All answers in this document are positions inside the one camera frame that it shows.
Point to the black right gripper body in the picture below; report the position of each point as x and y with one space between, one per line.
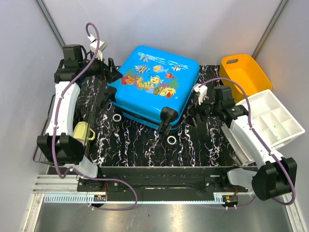
208 109

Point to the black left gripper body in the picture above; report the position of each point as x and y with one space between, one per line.
96 67

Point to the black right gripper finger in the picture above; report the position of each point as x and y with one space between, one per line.
195 103
195 120

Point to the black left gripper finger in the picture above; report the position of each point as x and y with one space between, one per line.
111 64
112 76

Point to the blue fish-print suitcase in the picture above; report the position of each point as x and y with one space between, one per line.
154 90

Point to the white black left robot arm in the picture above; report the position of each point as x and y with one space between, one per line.
68 78

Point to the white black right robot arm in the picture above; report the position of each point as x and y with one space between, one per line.
275 175

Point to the orange plastic basket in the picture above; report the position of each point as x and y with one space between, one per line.
246 72

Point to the white divided organizer tray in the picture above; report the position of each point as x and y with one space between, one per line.
273 122

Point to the pale yellow mug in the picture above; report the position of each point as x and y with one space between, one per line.
83 133

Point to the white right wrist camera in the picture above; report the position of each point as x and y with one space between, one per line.
200 90

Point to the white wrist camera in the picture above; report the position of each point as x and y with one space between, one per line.
200 90
97 47

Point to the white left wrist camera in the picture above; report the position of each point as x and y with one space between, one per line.
97 47

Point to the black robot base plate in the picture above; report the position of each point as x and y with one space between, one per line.
204 179

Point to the aluminium frame rail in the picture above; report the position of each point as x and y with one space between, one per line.
160 210

